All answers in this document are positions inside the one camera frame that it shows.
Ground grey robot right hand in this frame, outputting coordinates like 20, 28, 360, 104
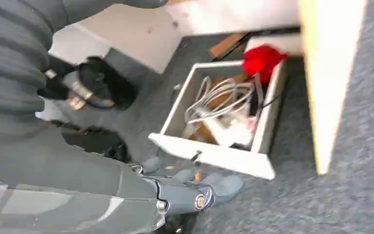
0, 124, 244, 234

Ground robot right arm ribbed sleeve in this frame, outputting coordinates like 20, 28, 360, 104
0, 0, 169, 147

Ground white open drawer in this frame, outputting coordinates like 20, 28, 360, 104
148, 59, 288, 181

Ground white box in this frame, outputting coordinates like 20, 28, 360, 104
202, 112, 256, 148

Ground brown wooden board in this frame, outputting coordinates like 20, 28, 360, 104
208, 32, 249, 61

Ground red soft object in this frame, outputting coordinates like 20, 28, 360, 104
242, 44, 289, 86

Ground pale wooden desk top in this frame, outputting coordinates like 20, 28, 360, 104
298, 0, 369, 176

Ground grey cable bundle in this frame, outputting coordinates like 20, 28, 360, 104
184, 75, 256, 125

